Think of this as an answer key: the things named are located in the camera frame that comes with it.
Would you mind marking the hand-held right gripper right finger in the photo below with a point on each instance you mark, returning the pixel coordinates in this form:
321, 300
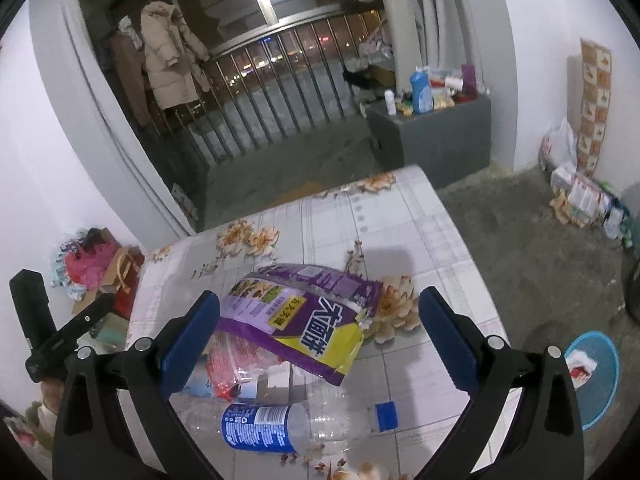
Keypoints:
447, 340

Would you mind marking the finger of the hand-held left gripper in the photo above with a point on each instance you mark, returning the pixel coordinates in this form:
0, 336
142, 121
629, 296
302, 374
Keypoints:
75, 332

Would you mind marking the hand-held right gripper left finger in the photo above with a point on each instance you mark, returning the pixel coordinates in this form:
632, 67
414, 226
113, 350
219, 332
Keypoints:
192, 345

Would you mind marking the red snack packet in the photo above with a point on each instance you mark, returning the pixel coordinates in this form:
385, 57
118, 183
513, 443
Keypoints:
235, 365

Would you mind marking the clear bottle with blue label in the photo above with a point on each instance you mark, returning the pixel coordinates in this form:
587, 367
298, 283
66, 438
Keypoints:
260, 422

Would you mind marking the purple snack bag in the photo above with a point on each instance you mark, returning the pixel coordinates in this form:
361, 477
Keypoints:
300, 325

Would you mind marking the blue plastic bin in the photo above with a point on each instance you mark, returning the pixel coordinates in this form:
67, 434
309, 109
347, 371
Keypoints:
602, 390

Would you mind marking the light blue medicine box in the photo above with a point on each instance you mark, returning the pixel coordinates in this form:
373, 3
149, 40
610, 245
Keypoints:
200, 386

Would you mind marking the red gift bag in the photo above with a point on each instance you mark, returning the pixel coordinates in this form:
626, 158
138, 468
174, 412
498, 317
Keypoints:
127, 290

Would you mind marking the beige plush toy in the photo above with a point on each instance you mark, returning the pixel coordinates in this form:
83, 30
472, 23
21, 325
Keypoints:
42, 410

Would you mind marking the red and white wrapper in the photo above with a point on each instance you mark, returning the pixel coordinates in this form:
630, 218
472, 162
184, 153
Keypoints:
580, 367

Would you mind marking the grey cabinet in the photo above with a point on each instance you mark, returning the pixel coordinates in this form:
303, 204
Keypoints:
430, 145

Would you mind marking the pile of printed cartons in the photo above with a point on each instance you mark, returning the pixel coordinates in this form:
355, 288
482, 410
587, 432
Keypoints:
582, 197

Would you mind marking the white plastic bag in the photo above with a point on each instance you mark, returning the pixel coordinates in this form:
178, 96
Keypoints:
560, 145

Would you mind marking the light grey curtain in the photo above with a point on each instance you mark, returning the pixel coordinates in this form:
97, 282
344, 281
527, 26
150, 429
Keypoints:
75, 85
425, 10

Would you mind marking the yellow snack packet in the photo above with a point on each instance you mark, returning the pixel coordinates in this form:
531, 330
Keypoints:
444, 99

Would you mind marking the red container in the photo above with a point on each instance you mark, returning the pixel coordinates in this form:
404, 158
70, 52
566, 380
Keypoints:
464, 96

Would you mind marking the small white bottle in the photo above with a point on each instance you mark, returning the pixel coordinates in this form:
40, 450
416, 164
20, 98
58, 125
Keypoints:
391, 102

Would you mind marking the blue detergent bottle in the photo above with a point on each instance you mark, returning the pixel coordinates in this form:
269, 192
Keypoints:
421, 95

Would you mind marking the brown hanging garment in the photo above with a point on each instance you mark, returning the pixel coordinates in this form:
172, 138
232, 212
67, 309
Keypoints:
127, 75

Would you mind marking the white tube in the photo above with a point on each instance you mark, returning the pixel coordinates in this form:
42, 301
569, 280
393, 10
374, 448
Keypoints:
450, 81

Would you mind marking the metal balcony railing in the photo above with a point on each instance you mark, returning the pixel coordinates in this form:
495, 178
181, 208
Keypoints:
280, 90

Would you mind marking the patterned board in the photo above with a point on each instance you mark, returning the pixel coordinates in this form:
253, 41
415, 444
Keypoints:
595, 110

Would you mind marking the black cloth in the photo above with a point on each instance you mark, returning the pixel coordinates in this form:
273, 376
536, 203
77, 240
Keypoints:
362, 79

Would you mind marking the beige padded jacket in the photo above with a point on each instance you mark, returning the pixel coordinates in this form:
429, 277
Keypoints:
167, 60

